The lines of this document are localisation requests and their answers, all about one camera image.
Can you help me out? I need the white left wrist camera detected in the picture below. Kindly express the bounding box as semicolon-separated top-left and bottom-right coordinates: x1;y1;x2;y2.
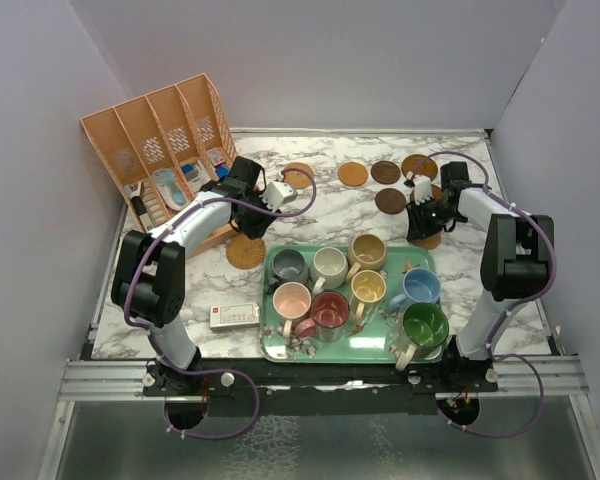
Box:
260;181;298;211

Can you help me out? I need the light wooden coaster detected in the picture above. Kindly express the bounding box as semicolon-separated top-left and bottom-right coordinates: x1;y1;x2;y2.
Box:
411;233;442;250

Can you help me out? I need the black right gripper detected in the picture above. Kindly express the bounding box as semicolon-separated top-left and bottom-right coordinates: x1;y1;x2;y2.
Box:
405;196;461;242

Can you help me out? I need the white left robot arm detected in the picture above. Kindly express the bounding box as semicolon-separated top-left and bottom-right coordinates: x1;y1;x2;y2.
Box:
111;156;297;395

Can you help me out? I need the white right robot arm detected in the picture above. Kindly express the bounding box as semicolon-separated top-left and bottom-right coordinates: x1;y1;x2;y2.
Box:
405;162;557;391

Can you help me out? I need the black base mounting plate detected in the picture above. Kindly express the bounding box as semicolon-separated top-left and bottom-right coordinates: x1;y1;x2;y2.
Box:
79;339;501;436

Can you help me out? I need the blue ceramic mug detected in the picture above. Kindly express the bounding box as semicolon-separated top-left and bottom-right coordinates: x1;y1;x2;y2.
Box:
387;268;441;312

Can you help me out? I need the green floral tray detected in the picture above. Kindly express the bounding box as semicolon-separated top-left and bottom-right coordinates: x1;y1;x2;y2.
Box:
259;246;436;364

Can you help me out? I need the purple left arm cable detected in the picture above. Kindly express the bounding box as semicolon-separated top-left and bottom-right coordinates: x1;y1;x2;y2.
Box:
123;167;319;441

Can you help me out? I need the green floral mug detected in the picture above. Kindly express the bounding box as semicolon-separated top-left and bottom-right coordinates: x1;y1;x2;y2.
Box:
389;303;450;371

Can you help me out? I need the white small card box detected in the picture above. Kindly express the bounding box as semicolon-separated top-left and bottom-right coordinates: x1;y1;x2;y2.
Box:
209;302;260;331

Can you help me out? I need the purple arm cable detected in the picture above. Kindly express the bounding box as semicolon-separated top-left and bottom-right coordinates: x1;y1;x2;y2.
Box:
404;150;556;439
123;167;319;441

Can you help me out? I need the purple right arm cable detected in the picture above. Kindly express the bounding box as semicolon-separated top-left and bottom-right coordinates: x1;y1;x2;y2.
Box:
404;150;556;439

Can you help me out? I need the dark walnut wooden coaster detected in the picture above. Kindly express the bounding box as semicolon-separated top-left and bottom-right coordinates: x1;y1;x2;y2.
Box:
370;160;401;185

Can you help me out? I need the pink ceramic mug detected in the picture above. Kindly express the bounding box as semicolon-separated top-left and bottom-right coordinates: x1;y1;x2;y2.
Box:
273;282;312;338

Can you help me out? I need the orange plastic file organizer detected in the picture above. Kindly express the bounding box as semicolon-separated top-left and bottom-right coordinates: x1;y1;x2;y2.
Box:
81;74;237;232

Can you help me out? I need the tan ceramic mug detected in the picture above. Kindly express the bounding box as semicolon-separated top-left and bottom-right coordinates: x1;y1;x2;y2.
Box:
346;233;387;282

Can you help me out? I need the grey ceramic mug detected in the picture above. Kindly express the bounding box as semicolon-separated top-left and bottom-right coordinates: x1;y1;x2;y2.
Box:
264;249;309;295

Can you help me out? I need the cream ceramic mug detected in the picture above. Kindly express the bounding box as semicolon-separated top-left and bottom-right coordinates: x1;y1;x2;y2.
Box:
310;247;349;296

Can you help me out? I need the yellow ceramic mug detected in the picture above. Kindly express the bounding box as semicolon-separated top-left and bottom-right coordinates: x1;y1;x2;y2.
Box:
350;270;387;327

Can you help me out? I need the red ceramic mug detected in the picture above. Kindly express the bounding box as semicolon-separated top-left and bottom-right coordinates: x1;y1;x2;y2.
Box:
294;291;350;343

